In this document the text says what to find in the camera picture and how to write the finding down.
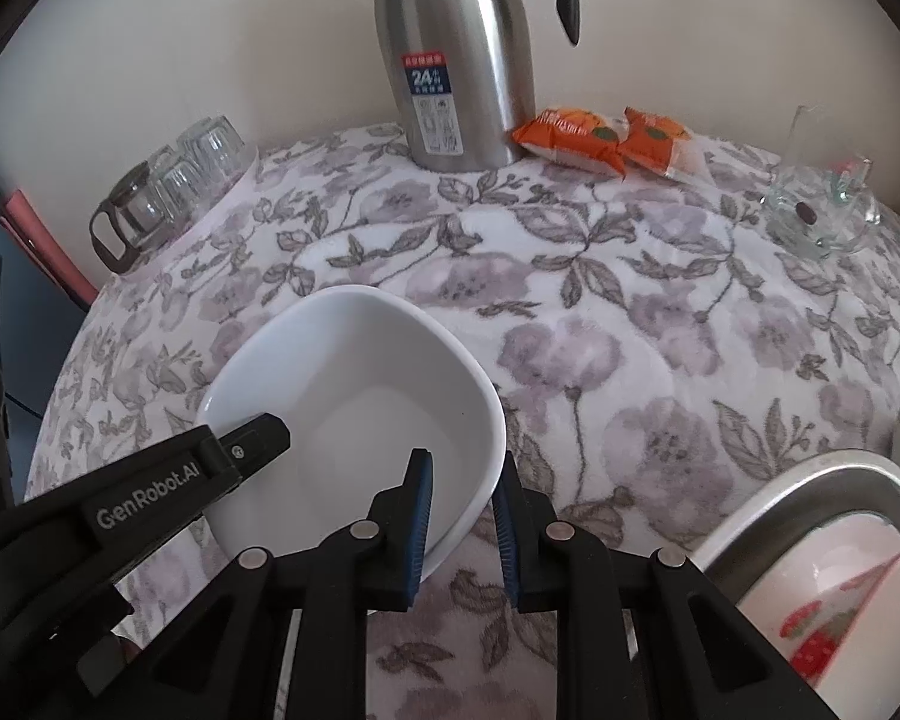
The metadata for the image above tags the small clear glass cup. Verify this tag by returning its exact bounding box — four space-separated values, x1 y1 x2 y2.
145 145 212 220
175 115 260 190

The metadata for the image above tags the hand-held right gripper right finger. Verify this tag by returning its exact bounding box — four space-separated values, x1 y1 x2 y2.
493 454 833 720

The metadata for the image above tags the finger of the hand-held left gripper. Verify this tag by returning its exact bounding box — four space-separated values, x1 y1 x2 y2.
204 412 293 486

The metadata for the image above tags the stainless steel thermos jug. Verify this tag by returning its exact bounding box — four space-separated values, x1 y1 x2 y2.
373 0 581 173

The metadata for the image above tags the grey floral plush blanket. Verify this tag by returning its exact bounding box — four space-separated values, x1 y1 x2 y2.
26 120 900 720

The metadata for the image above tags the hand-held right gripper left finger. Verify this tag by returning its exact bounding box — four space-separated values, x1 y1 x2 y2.
112 448 434 720

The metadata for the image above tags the glass pitcher black handle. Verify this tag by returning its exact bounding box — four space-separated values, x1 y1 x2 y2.
89 163 175 275

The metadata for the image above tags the plain white square bowl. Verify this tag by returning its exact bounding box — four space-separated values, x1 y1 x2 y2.
197 285 509 580

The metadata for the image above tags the strawberry print white bowl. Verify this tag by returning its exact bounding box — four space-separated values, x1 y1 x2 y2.
735 511 900 695

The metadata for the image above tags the stainless steel basin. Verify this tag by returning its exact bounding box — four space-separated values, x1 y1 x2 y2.
688 450 900 620

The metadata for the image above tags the orange snack packet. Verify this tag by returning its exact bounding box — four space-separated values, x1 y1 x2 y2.
511 106 632 179
619 106 711 182

